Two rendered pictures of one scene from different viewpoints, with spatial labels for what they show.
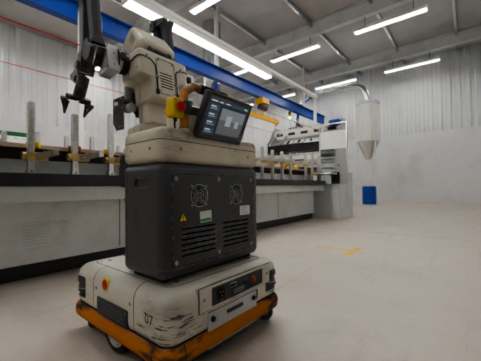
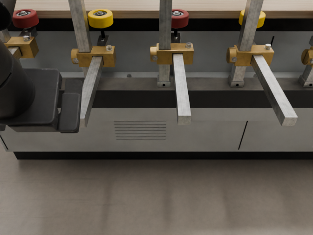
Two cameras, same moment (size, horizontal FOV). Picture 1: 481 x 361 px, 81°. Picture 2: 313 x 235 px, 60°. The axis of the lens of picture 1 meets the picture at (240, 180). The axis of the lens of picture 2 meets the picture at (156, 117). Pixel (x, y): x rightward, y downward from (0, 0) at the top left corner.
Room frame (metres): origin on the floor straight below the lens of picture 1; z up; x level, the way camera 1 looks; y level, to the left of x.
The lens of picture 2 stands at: (1.42, 0.55, 1.25)
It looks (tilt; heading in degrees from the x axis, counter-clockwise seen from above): 42 degrees down; 51
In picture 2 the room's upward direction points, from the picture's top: straight up
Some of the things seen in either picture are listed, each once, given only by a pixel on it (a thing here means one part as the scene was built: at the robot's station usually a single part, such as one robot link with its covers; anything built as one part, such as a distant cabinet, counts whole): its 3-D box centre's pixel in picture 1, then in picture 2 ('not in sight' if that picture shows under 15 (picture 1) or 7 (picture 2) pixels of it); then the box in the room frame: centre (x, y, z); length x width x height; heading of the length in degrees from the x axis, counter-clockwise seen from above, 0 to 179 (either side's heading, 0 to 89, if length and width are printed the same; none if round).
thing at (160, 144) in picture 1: (192, 191); not in sight; (1.22, 0.21, 0.59); 0.55 x 0.34 x 0.83; 141
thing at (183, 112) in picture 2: (86, 157); (178, 70); (1.91, 1.04, 0.81); 0.43 x 0.03 x 0.04; 51
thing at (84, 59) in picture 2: (34, 156); (93, 56); (1.76, 1.28, 0.81); 0.14 x 0.06 x 0.05; 141
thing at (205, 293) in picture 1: (237, 284); not in sight; (1.09, 0.01, 0.23); 0.41 x 0.02 x 0.08; 141
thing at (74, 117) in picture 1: (74, 148); (164, 35); (1.93, 1.14, 0.88); 0.04 x 0.04 x 0.48; 51
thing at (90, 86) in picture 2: (43, 155); (94, 73); (1.71, 1.20, 0.80); 0.43 x 0.03 x 0.04; 51
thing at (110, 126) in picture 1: (110, 145); (250, 20); (2.13, 0.98, 0.93); 0.04 x 0.04 x 0.48; 51
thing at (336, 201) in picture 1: (305, 169); not in sight; (5.88, -1.37, 0.95); 1.65 x 0.70 x 1.90; 51
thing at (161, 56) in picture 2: (78, 157); (171, 53); (1.95, 1.12, 0.82); 0.14 x 0.06 x 0.05; 141
